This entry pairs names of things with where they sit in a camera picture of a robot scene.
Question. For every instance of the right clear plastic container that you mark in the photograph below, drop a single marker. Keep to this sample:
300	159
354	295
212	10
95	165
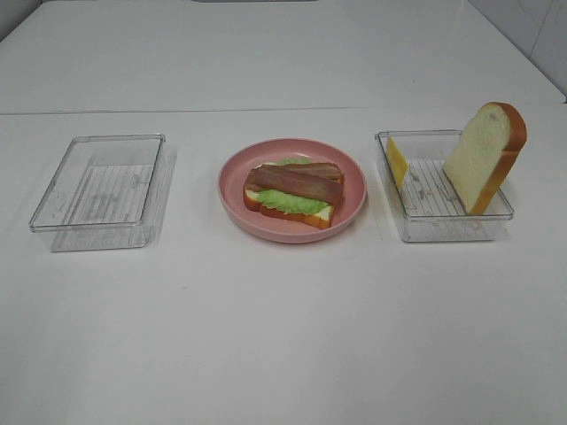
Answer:
426	208

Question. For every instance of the yellow cheese slice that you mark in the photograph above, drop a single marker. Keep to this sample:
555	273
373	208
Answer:
397	162

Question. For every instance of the green lettuce leaf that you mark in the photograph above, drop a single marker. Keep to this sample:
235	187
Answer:
285	203

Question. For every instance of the pink round plate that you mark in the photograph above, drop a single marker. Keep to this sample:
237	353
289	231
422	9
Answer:
232	180

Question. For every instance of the bread slice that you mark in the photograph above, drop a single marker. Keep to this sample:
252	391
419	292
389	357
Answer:
488	148
321	221

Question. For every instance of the left clear plastic container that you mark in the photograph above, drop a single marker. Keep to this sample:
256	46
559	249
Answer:
108	192

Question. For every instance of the long bacon strip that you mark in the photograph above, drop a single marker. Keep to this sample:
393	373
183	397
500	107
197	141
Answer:
321	169

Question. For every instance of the clear plastic container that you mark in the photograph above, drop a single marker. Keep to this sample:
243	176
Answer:
426	208
108	192

